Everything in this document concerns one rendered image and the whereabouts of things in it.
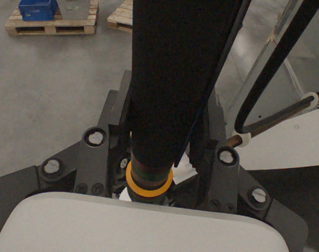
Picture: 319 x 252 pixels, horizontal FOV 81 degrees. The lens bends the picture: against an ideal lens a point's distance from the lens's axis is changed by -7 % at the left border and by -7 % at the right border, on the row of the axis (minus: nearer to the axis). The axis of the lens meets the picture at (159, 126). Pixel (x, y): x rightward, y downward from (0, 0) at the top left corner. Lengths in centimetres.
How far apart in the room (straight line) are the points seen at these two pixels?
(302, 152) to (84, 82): 217
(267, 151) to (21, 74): 257
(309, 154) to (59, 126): 190
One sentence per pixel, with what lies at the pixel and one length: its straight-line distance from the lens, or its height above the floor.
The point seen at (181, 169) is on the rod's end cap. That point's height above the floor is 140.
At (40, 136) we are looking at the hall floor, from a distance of 205.
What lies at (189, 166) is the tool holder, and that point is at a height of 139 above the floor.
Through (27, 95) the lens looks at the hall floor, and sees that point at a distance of 244.
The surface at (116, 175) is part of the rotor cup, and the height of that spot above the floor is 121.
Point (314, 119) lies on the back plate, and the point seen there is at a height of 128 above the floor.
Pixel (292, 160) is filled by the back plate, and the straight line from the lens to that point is 54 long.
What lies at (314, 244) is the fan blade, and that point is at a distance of 25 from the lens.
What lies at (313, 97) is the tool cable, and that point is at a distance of 39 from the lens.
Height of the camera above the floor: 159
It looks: 54 degrees down
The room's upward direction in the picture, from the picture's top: 11 degrees clockwise
